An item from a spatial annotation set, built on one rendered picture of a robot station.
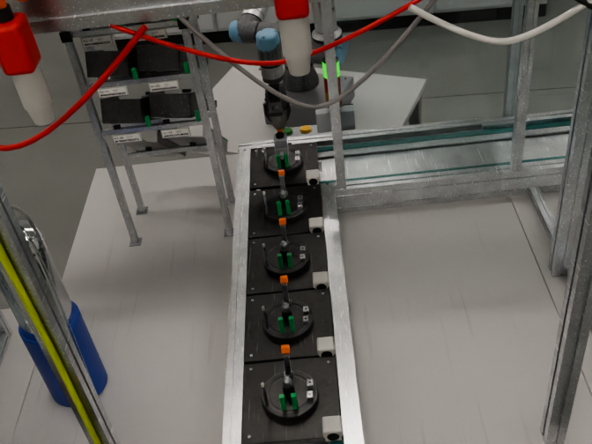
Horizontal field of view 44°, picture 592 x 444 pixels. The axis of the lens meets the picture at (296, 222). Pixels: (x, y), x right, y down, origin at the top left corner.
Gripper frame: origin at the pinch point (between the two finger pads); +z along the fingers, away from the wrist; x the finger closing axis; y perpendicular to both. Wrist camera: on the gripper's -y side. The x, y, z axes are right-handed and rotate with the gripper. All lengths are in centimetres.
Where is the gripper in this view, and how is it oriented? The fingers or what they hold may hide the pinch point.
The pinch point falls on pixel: (280, 129)
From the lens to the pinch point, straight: 256.3
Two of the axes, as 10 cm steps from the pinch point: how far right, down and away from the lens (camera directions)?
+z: 1.1, 7.6, 6.4
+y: -0.3, -6.4, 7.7
